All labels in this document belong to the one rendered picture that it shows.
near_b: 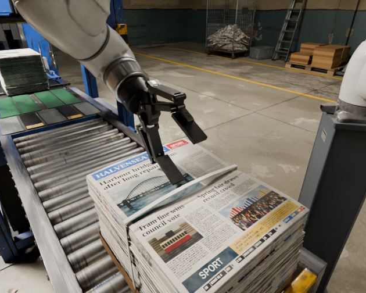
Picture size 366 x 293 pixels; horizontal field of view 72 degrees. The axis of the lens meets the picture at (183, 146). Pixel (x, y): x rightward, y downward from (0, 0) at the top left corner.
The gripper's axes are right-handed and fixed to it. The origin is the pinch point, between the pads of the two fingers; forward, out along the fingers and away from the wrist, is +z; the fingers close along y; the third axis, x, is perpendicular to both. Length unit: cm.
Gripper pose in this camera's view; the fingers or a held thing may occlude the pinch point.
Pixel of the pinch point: (185, 158)
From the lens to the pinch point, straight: 48.4
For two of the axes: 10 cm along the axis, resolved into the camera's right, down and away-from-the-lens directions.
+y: -2.8, 6.1, 7.4
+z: 5.6, 7.3, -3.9
